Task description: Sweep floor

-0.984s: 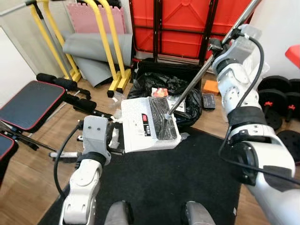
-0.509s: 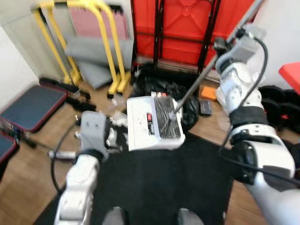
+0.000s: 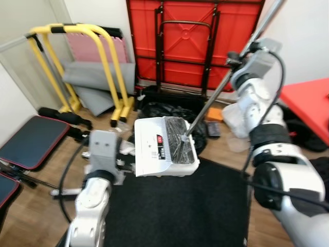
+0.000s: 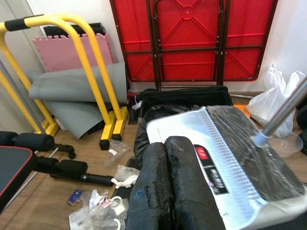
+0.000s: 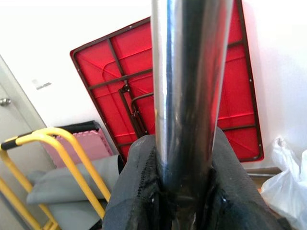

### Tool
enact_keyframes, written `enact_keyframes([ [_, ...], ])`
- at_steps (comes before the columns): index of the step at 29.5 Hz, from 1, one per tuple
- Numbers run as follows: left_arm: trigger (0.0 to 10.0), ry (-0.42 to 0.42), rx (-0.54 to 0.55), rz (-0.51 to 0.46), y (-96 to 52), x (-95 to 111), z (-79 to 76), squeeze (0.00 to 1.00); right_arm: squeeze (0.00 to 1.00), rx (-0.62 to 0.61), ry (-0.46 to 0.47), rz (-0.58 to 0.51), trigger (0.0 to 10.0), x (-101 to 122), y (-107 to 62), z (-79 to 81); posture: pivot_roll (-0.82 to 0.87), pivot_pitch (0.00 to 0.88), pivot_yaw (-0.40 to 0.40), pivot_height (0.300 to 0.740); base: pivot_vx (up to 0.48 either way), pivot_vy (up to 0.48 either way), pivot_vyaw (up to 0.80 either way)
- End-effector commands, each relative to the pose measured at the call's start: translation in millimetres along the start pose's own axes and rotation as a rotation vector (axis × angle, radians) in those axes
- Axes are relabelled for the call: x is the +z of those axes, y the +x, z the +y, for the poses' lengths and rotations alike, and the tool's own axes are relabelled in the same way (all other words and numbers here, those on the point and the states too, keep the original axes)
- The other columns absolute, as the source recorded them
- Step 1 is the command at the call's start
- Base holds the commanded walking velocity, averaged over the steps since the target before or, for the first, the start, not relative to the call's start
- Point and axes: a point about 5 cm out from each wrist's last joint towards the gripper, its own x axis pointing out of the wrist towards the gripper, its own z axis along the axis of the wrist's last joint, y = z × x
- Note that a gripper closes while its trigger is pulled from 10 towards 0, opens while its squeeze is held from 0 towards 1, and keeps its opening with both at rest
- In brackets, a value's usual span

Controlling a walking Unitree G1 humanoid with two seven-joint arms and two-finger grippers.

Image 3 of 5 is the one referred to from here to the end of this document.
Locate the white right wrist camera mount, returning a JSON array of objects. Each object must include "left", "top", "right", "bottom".
[{"left": 234, "top": 39, "right": 282, "bottom": 78}]

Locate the translucent plastic panel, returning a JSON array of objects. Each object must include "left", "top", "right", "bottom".
[{"left": 0, "top": 39, "right": 70, "bottom": 111}]

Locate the black dumbbell with red collar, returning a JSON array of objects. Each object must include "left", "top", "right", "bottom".
[{"left": 285, "top": 118, "right": 329, "bottom": 153}]

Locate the large black bench pad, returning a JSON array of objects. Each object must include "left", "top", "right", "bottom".
[{"left": 0, "top": 172, "right": 24, "bottom": 235}]

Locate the grey metal bench foot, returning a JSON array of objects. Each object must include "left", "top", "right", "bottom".
[{"left": 50, "top": 187, "right": 84, "bottom": 198}]

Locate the orange box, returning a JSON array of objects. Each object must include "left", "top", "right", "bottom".
[{"left": 206, "top": 107, "right": 224, "bottom": 122}]

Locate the black floor mat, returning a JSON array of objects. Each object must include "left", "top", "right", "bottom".
[{"left": 95, "top": 157, "right": 252, "bottom": 247}]

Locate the white dustpan with comb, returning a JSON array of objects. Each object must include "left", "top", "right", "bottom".
[{"left": 134, "top": 116, "right": 201, "bottom": 178}]

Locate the black plastic bag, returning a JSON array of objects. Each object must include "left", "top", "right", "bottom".
[{"left": 139, "top": 100, "right": 209, "bottom": 155}]

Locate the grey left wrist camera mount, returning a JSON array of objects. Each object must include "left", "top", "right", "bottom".
[{"left": 88, "top": 130, "right": 123, "bottom": 178}]

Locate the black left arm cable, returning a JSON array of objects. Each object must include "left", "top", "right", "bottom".
[{"left": 58, "top": 136, "right": 92, "bottom": 224}]

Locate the red folding table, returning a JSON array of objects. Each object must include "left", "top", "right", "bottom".
[{"left": 126, "top": 0, "right": 266, "bottom": 94}]

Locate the red flat board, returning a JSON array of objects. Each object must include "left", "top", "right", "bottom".
[{"left": 280, "top": 78, "right": 329, "bottom": 147}]

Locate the pink foam mat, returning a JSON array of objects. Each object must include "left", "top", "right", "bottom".
[{"left": 66, "top": 33, "right": 129, "bottom": 65}]

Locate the dark flat case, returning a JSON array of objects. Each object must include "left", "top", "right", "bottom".
[{"left": 206, "top": 122, "right": 222, "bottom": 138}]

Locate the black foam roller bar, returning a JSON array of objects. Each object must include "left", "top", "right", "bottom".
[
  {"left": 39, "top": 107, "right": 94, "bottom": 130},
  {"left": 66, "top": 125, "right": 92, "bottom": 140}
]

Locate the yellow metal exercise frame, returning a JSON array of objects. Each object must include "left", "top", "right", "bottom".
[{"left": 26, "top": 23, "right": 135, "bottom": 128}]

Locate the grey folded mat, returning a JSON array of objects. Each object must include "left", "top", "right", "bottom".
[{"left": 62, "top": 62, "right": 137, "bottom": 116}]

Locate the small black bench pad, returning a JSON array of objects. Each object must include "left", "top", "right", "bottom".
[{"left": 0, "top": 116, "right": 71, "bottom": 171}]

